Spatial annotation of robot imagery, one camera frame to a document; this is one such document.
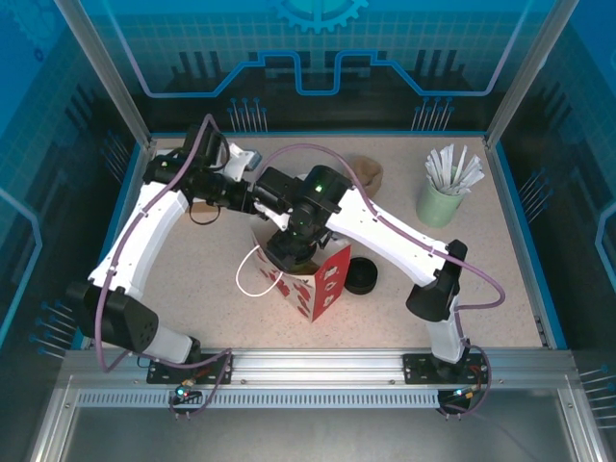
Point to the stack of pulp cup carriers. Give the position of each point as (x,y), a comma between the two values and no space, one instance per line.
(368,173)

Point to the green paper coffee cup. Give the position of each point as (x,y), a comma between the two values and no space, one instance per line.
(308,269)

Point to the red white paper gift bag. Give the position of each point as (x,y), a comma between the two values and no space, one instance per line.
(332,284)

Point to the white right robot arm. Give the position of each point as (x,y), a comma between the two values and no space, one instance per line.
(385,231)

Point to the stack of black cup lids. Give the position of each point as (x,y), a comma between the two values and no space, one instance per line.
(361,275)

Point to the pale green straw holder cup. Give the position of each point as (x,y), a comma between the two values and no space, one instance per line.
(440,209)

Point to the connector plug with LED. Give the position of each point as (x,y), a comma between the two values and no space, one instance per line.
(464,392)
(185,393)

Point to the aluminium frame post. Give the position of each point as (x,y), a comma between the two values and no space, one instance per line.
(103,72)
(529,72)

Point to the aluminium mounting rail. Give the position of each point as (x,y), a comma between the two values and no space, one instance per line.
(313,366)

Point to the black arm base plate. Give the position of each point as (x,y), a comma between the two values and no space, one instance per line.
(416,368)
(216,370)

